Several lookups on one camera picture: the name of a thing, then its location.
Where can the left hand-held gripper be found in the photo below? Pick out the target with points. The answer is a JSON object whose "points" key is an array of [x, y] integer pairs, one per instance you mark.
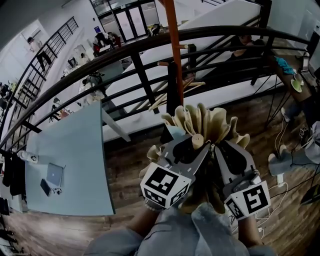
{"points": [[162, 183]]}

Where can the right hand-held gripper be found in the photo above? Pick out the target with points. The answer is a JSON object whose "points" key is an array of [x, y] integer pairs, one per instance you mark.
{"points": [[252, 200]]}

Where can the brown wooden coat rack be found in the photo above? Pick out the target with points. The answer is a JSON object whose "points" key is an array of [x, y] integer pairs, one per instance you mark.
{"points": [[173, 37]]}

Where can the person's right forearm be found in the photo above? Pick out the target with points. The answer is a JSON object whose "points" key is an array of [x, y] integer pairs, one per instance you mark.
{"points": [[250, 230]]}

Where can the person's left forearm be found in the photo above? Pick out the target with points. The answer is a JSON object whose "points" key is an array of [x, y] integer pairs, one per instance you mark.
{"points": [[142, 225]]}

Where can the white power strip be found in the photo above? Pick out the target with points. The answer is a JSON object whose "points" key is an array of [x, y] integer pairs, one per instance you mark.
{"points": [[280, 178]]}

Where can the light wooden hanger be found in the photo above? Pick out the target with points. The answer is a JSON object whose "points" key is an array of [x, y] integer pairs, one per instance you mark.
{"points": [[195, 84]]}

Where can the black curved metal railing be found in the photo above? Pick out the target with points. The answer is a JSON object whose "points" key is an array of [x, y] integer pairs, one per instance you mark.
{"points": [[145, 82]]}

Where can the person's light blue shirt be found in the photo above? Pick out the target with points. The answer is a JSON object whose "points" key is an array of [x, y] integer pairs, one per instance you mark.
{"points": [[180, 237]]}

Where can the dark wooden table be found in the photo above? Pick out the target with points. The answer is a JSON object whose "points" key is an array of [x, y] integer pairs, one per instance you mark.
{"points": [[300, 95]]}

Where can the green bowl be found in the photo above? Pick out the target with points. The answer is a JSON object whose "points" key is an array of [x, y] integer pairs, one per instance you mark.
{"points": [[297, 83]]}

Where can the teal cloth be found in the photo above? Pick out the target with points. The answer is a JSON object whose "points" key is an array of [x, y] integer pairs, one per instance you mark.
{"points": [[285, 65]]}

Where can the light blue table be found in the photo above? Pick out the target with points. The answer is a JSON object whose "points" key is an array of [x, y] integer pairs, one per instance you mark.
{"points": [[75, 150]]}

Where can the silver laptop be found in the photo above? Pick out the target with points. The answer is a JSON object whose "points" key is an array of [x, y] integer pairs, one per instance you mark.
{"points": [[55, 175]]}

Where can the white mug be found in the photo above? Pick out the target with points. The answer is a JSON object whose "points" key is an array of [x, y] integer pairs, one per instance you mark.
{"points": [[30, 157]]}

